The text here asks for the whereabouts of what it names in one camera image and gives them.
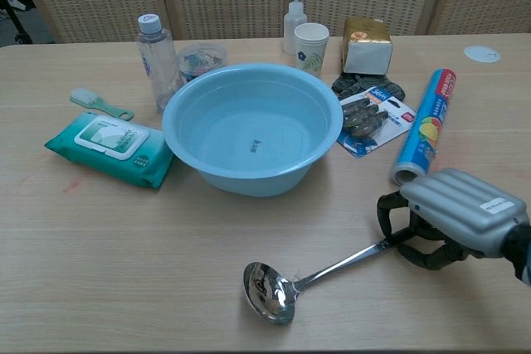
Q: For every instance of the floral print paper cup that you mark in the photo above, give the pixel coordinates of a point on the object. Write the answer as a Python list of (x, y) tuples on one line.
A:
[(311, 53)]

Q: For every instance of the stainless steel ladle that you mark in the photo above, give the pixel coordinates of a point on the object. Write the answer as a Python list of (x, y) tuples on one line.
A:
[(267, 292)]

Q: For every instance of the clear plastic water bottle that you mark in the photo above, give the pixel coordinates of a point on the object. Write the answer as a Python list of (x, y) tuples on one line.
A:
[(159, 68)]

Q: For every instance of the green wet wipes pack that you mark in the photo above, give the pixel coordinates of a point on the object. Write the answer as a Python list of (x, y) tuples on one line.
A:
[(124, 163)]

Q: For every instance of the light blue plastic basin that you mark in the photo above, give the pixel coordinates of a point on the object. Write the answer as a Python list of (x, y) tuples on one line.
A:
[(249, 180)]

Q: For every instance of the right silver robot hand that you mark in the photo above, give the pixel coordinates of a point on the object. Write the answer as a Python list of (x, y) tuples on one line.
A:
[(460, 209)]

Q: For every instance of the gold tissue pack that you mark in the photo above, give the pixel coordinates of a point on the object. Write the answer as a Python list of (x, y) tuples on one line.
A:
[(367, 55)]

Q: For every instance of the black tripod stand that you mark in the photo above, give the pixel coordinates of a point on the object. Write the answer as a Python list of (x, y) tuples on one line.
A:
[(18, 30)]

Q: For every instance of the clear jar of binder clips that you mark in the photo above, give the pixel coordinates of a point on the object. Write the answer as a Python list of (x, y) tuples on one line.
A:
[(199, 57)]

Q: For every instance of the blue white blister card pack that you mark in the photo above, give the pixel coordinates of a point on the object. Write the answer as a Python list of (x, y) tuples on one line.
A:
[(373, 122)]

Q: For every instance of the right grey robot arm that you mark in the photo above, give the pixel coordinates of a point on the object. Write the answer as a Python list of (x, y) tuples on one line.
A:
[(520, 254)]

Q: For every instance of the white round table cap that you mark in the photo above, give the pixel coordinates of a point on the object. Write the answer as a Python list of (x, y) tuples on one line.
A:
[(481, 54)]

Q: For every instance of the white squeeze wash bottle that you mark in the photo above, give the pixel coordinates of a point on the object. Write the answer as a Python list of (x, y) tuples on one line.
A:
[(292, 26)]

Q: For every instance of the blue cling film roll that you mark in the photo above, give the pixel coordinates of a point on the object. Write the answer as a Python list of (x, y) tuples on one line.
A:
[(427, 130)]

